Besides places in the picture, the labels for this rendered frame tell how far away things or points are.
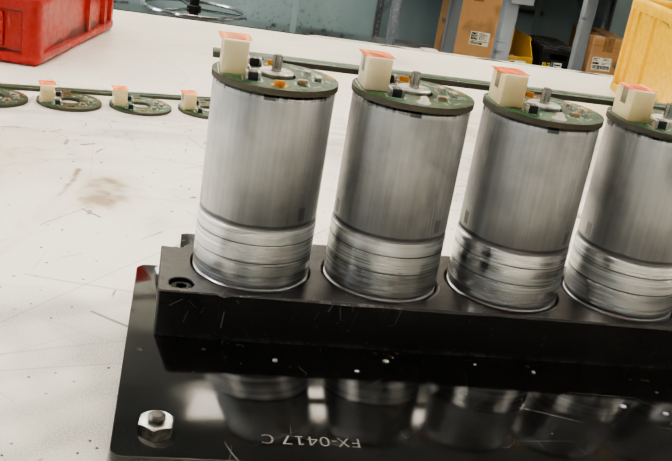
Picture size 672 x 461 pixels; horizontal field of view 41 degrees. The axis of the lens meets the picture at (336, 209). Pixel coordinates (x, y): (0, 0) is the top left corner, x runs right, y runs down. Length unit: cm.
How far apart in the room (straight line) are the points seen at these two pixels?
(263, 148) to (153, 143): 17
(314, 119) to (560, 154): 5
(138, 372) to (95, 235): 9
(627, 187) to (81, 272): 13
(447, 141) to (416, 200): 1
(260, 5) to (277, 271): 441
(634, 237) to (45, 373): 12
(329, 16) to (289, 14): 20
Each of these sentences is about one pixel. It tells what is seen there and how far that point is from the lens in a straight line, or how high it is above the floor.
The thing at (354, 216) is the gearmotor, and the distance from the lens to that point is 18.
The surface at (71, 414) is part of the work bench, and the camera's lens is 18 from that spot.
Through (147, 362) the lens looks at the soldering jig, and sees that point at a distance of 18.
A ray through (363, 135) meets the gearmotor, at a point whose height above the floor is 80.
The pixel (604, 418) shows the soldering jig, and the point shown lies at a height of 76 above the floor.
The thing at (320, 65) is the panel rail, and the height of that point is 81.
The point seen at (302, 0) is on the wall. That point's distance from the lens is 459.
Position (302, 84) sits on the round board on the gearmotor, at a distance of 18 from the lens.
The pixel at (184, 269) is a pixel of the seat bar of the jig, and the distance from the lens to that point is 19.
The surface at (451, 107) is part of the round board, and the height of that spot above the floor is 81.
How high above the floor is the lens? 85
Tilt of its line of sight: 20 degrees down
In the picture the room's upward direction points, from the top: 9 degrees clockwise
